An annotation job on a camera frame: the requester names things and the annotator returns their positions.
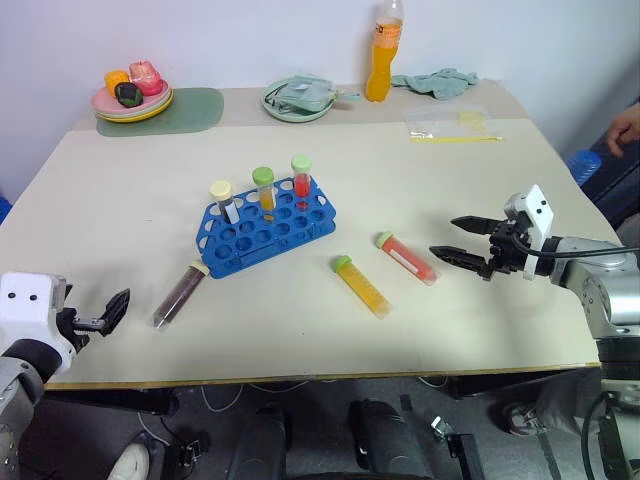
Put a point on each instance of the grey sneaker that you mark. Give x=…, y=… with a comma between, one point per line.
x=522, y=421

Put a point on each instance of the green-capped amber liquid tube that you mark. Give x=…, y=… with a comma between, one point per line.
x=266, y=192

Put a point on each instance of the cream-capped dark purple tube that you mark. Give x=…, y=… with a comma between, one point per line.
x=180, y=295

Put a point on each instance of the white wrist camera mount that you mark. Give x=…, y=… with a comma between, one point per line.
x=25, y=310
x=539, y=215

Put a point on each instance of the green rounded placemat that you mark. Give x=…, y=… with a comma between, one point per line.
x=190, y=112

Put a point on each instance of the dark green toy food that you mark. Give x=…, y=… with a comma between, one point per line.
x=128, y=94

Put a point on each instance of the blue ribbed water jug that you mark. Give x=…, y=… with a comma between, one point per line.
x=585, y=166

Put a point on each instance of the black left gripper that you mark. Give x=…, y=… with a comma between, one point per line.
x=75, y=335

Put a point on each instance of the yellow plate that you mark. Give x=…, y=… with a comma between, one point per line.
x=160, y=107

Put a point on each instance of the grey trousers leg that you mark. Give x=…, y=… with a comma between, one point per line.
x=570, y=400

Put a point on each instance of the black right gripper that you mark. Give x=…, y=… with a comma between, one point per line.
x=507, y=247

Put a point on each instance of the bystander bare hand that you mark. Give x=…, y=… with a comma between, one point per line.
x=622, y=130

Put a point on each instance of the white shoe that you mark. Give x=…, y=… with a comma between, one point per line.
x=131, y=462

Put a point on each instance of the pink plate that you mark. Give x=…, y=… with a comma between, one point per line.
x=107, y=102

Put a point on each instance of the blue test tube rack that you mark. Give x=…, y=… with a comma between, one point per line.
x=250, y=242

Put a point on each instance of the bystander dark trousers leg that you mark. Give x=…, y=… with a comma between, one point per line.
x=617, y=185

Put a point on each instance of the clear yellow-zip plastic bag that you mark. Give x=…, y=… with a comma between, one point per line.
x=445, y=125

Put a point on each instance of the orange drink plastic bottle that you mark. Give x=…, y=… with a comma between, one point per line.
x=382, y=65

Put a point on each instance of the green-capped yellow liquid tube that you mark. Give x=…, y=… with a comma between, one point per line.
x=361, y=286

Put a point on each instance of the pink toy food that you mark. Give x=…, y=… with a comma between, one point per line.
x=146, y=77

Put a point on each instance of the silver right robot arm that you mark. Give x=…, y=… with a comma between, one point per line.
x=595, y=280

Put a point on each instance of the dark rounded shape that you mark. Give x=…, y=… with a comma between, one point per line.
x=260, y=445
x=385, y=440

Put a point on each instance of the green-capped orange-red liquid tube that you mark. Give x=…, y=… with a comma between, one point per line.
x=407, y=257

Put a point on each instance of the green-capped red liquid tube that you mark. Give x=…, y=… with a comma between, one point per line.
x=302, y=182

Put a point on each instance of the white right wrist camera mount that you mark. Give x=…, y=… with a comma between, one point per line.
x=539, y=215

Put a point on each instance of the pale green zip pouch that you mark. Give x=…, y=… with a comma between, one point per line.
x=305, y=94

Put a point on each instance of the white tube yellow cap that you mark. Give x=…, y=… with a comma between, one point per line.
x=226, y=200

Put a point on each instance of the crumpled green cloth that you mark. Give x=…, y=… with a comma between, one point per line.
x=440, y=82

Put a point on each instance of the orange toy food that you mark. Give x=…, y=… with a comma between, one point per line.
x=115, y=79

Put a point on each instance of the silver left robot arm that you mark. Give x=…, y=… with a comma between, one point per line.
x=15, y=400

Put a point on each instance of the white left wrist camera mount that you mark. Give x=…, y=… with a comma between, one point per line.
x=25, y=310

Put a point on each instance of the light green plate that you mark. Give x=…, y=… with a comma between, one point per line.
x=295, y=114

